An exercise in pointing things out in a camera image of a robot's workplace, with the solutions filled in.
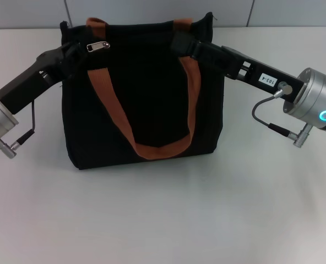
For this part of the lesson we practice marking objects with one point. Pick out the silver zipper pull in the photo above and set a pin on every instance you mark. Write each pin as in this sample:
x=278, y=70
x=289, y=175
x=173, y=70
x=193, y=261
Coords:
x=97, y=46

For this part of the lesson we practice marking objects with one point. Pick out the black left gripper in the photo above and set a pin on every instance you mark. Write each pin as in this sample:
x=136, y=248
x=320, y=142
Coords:
x=31, y=79

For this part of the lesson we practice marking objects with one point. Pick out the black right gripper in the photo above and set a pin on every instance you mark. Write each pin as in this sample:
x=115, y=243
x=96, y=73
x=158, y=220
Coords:
x=251, y=72

